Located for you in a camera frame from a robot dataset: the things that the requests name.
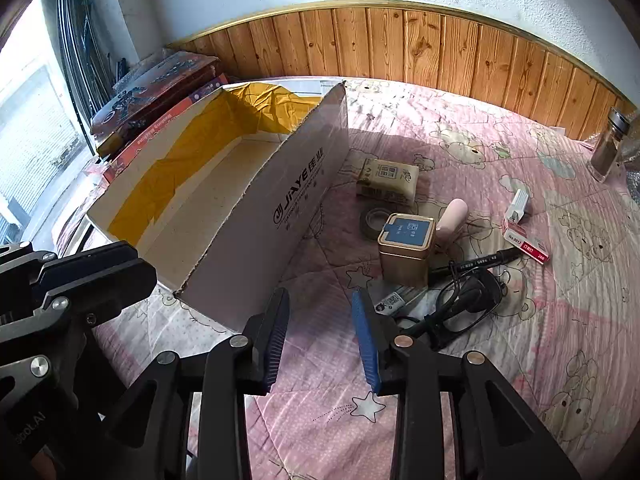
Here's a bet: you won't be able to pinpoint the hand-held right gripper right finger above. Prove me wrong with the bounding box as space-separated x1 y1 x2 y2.
351 289 583 480

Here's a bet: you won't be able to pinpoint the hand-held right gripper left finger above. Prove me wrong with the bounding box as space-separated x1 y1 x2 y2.
102 287 291 480

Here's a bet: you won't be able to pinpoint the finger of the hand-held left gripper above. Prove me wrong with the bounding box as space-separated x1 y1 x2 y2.
0 241 158 378
0 242 57 283

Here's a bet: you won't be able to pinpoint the gold tin blue lid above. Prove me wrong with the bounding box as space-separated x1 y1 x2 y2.
376 212 436 291

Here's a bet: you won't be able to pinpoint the clear tape roll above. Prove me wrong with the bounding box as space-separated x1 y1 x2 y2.
359 206 396 238

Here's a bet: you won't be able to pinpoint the black framed glasses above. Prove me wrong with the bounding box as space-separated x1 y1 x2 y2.
395 267 506 351

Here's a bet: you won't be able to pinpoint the black marker pen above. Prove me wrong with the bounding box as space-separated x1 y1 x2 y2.
427 247 521 278

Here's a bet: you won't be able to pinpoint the white cardboard box yellow tape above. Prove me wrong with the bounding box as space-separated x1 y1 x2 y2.
85 80 351 336

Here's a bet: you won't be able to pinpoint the beige tissue pack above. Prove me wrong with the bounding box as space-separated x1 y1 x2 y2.
356 157 420 207

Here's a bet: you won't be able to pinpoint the red staples box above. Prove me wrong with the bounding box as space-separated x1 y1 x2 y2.
501 225 551 264

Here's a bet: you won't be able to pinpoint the white charger plug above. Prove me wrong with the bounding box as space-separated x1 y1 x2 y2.
505 189 532 223

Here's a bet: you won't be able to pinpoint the white printed packet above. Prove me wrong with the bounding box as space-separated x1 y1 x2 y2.
372 287 426 318

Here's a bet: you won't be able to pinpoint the pink printed blanket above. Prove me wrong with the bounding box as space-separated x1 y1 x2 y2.
55 77 640 480

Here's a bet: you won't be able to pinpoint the dark robot toy box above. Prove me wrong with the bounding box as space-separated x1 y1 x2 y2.
90 50 226 158

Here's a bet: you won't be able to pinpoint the black window bars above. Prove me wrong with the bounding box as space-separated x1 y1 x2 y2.
55 0 126 151

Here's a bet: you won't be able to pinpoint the glass jar metal lid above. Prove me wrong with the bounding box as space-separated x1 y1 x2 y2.
590 107 636 183

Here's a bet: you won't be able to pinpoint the clear plastic bag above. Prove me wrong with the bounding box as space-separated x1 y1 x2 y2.
620 110 640 196

